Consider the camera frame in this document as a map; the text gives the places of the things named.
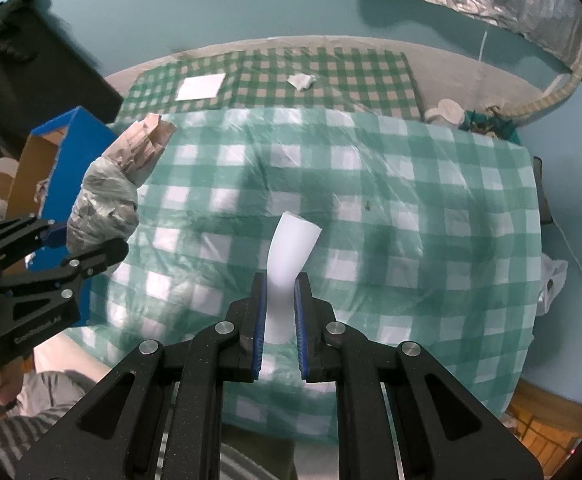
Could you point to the black cloth covered furniture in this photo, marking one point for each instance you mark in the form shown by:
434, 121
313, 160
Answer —
42, 77

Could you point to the green beige checkered cloth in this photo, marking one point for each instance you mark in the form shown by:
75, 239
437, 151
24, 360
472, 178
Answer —
347, 79

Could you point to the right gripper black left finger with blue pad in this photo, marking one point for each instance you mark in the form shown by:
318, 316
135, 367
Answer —
157, 414

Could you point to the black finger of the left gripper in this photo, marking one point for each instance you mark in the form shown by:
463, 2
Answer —
63, 282

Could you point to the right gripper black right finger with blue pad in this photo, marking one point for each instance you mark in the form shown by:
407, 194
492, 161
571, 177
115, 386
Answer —
401, 414

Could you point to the person left hand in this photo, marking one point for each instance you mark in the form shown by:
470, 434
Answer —
12, 379

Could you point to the grey striped clothing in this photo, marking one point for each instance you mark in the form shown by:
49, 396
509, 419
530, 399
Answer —
45, 397

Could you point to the white square paper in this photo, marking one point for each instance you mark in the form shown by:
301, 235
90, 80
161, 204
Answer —
197, 88

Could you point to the blue cardboard box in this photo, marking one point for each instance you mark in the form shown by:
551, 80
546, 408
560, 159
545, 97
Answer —
49, 176

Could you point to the plastic pink bundle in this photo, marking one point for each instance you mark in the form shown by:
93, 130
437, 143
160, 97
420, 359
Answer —
107, 204

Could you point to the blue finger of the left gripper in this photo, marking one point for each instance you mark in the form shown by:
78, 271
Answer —
23, 236

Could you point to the crumpled white paper scrap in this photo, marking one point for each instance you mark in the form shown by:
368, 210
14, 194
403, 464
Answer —
301, 82

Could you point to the orange wooden crate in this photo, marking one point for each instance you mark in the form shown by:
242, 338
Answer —
548, 425

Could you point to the teal checkered plastic tablecloth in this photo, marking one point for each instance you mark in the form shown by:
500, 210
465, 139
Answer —
426, 233

